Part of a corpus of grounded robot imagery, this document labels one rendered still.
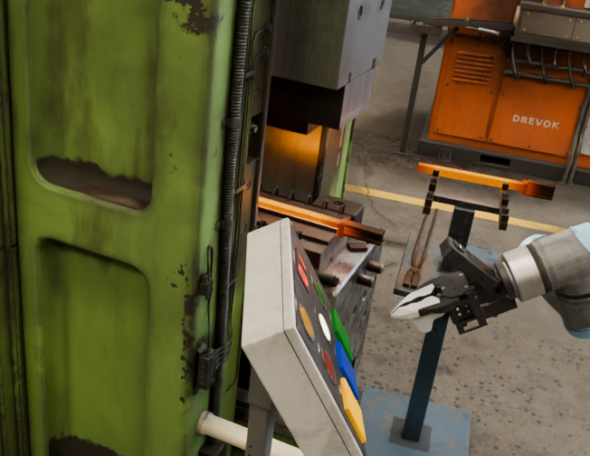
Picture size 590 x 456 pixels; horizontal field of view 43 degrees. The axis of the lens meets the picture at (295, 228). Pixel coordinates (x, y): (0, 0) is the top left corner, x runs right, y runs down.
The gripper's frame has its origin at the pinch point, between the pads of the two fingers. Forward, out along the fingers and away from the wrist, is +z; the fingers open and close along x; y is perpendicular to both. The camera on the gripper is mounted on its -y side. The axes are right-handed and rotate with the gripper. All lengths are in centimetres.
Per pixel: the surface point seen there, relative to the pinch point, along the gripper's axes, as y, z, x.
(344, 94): -28.9, -5.1, 35.4
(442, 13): 159, -127, 777
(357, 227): 4.4, 3.9, 43.6
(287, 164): -4, 17, 77
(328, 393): -9.2, 11.3, -27.0
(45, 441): 20, 93, 29
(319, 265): 5.7, 14.6, 35.7
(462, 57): 87, -77, 377
